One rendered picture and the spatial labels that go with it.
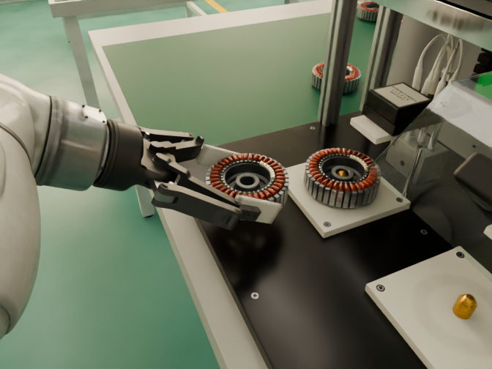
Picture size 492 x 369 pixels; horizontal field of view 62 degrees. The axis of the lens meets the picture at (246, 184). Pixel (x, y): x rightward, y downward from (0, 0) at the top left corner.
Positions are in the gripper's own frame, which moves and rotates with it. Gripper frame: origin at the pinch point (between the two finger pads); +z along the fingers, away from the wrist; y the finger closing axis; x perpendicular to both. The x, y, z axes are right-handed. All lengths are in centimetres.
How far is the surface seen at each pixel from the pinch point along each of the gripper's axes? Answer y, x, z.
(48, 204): 114, 93, 6
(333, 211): -5.3, -1.7, 12.2
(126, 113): 41.3, 11.9, -4.2
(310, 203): -2.6, -0.5, 10.3
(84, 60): 135, 34, 5
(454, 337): -27.2, -2.1, 13.0
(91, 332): 44, 89, 13
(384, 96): -0.3, -18.3, 13.1
